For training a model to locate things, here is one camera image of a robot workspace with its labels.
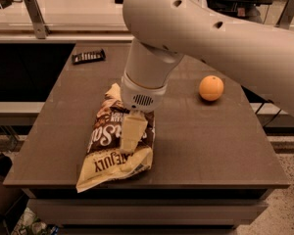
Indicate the left metal rail bracket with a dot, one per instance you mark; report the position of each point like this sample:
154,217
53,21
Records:
40,29

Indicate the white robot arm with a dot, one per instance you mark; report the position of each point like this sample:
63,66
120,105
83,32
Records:
257,56

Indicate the metal rail bracket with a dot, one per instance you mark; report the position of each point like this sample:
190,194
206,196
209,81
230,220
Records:
287,15
40,29

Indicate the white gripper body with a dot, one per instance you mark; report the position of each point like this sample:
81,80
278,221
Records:
141,95

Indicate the orange fruit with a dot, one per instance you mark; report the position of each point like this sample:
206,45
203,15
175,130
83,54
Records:
211,88

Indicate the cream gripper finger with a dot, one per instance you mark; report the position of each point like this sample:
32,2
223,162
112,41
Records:
133,128

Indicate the right metal rail bracket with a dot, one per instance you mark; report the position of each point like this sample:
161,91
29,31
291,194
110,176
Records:
287,15

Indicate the brown chip bag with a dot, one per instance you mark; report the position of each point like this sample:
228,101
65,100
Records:
104,160

